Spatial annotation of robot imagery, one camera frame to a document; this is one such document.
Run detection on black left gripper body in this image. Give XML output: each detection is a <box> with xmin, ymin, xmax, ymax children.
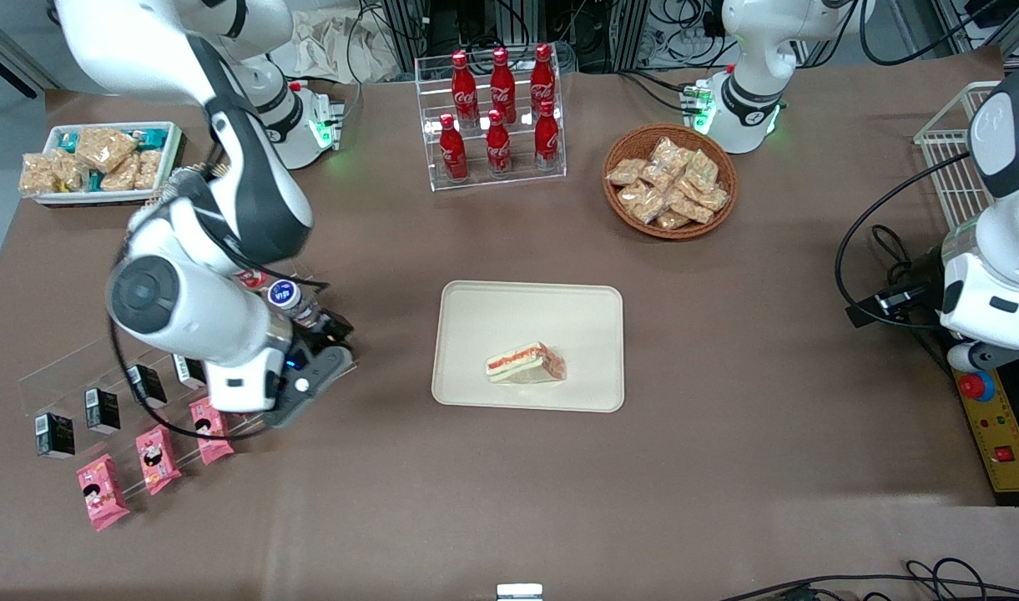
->
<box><xmin>891</xmin><ymin>249</ymin><xmax>948</xmax><ymax>323</ymax></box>

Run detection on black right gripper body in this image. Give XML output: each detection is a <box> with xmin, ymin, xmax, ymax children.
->
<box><xmin>295</xmin><ymin>309</ymin><xmax>356</xmax><ymax>353</ymax></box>

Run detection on triangle sandwich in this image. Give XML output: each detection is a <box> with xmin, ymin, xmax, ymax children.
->
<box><xmin>486</xmin><ymin>341</ymin><xmax>568</xmax><ymax>386</ymax></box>

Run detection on beige rectangular tray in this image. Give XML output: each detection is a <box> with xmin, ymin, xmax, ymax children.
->
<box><xmin>431</xmin><ymin>280</ymin><xmax>625</xmax><ymax>413</ymax></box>

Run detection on blue lid yogurt cup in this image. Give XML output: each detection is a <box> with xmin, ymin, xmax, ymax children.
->
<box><xmin>267</xmin><ymin>280</ymin><xmax>318</xmax><ymax>326</ymax></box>

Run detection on small black drink carton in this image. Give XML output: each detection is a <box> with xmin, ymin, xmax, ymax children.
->
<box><xmin>170</xmin><ymin>354</ymin><xmax>208</xmax><ymax>391</ymax></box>
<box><xmin>35</xmin><ymin>412</ymin><xmax>76</xmax><ymax>460</ymax></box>
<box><xmin>126</xmin><ymin>364</ymin><xmax>168</xmax><ymax>410</ymax></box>
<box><xmin>85</xmin><ymin>388</ymin><xmax>122</xmax><ymax>435</ymax></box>

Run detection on pink snack packet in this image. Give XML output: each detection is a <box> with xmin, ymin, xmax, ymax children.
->
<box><xmin>77</xmin><ymin>454</ymin><xmax>131</xmax><ymax>533</ymax></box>
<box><xmin>189</xmin><ymin>396</ymin><xmax>235</xmax><ymax>467</ymax></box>
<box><xmin>135</xmin><ymin>420</ymin><xmax>183</xmax><ymax>497</ymax></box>

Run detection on yellow emergency stop box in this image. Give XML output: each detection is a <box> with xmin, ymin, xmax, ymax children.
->
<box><xmin>951</xmin><ymin>367</ymin><xmax>1019</xmax><ymax>506</ymax></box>

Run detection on oval brown wicker basket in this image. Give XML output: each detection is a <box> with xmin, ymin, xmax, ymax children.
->
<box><xmin>146</xmin><ymin>162</ymin><xmax>230</xmax><ymax>205</ymax></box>

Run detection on red cola bottle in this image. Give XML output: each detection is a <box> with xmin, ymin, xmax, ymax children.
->
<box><xmin>490</xmin><ymin>48</ymin><xmax>517</xmax><ymax>124</ymax></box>
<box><xmin>451</xmin><ymin>51</ymin><xmax>479</xmax><ymax>128</ymax></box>
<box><xmin>486</xmin><ymin>109</ymin><xmax>512</xmax><ymax>176</ymax></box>
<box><xmin>439</xmin><ymin>114</ymin><xmax>468</xmax><ymax>181</ymax></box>
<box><xmin>534</xmin><ymin>100</ymin><xmax>560</xmax><ymax>170</ymax></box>
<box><xmin>530</xmin><ymin>43</ymin><xmax>556</xmax><ymax>114</ymax></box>

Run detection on clear acrylic bottle rack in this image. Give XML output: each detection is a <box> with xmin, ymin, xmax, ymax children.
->
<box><xmin>415</xmin><ymin>43</ymin><xmax>568</xmax><ymax>193</ymax></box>

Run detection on white rectangular plastic bin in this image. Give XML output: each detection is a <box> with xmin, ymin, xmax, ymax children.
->
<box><xmin>21</xmin><ymin>122</ymin><xmax>184</xmax><ymax>207</ymax></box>

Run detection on beige crumpled cloth bag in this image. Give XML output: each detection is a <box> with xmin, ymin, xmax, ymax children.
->
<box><xmin>290</xmin><ymin>10</ymin><xmax>401</xmax><ymax>84</ymax></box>

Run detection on large wrapped rice cracker pack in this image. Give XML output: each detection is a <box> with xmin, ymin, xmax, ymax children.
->
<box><xmin>75</xmin><ymin>128</ymin><xmax>139</xmax><ymax>174</ymax></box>

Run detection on round brown wicker basket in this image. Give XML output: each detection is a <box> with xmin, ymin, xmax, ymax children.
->
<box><xmin>603</xmin><ymin>124</ymin><xmax>739</xmax><ymax>241</ymax></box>

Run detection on aluminium equipment rack frames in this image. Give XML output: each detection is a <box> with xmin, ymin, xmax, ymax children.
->
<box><xmin>380</xmin><ymin>0</ymin><xmax>727</xmax><ymax>74</ymax></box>

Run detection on black coiled cable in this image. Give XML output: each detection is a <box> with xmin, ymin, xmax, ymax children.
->
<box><xmin>871</xmin><ymin>224</ymin><xmax>916</xmax><ymax>286</ymax></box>

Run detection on black looping gripper cable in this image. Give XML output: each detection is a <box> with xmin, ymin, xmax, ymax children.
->
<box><xmin>835</xmin><ymin>150</ymin><xmax>973</xmax><ymax>331</ymax></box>

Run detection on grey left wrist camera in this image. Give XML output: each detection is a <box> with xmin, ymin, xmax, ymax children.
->
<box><xmin>946</xmin><ymin>341</ymin><xmax>1004</xmax><ymax>374</ymax></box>

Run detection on white wire basket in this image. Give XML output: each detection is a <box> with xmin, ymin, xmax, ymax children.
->
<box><xmin>913</xmin><ymin>81</ymin><xmax>1002</xmax><ymax>230</ymax></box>

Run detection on black floor cable bundle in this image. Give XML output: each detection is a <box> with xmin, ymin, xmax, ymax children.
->
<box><xmin>718</xmin><ymin>558</ymin><xmax>1019</xmax><ymax>601</ymax></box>

